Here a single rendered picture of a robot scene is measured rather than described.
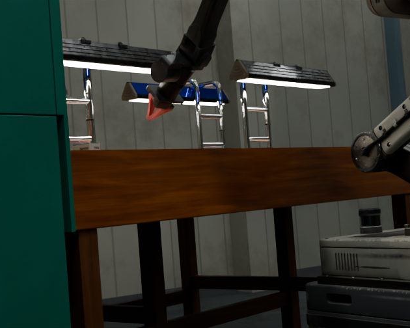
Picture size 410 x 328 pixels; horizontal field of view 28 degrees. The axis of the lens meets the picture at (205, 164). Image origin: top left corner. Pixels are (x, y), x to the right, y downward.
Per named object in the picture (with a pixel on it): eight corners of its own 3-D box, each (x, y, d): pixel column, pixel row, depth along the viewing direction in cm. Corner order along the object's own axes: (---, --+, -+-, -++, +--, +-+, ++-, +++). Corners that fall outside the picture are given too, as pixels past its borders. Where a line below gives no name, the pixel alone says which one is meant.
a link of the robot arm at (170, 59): (214, 55, 214) (194, 34, 217) (187, 55, 205) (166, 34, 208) (191, 90, 220) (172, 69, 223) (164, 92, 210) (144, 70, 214)
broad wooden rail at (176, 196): (417, 192, 323) (413, 145, 324) (64, 232, 184) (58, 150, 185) (390, 194, 331) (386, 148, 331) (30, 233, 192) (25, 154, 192)
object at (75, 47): (181, 71, 264) (180, 49, 264) (27, 56, 216) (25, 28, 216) (164, 75, 269) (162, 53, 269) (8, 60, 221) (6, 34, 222)
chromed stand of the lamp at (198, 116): (232, 183, 349) (224, 79, 350) (202, 185, 333) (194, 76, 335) (198, 185, 361) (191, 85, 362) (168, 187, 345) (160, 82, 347)
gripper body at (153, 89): (144, 89, 221) (157, 69, 217) (169, 90, 229) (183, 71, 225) (156, 106, 218) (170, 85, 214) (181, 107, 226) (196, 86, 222)
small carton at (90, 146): (100, 150, 198) (99, 142, 199) (89, 151, 196) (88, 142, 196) (83, 153, 202) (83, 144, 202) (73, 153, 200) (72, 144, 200)
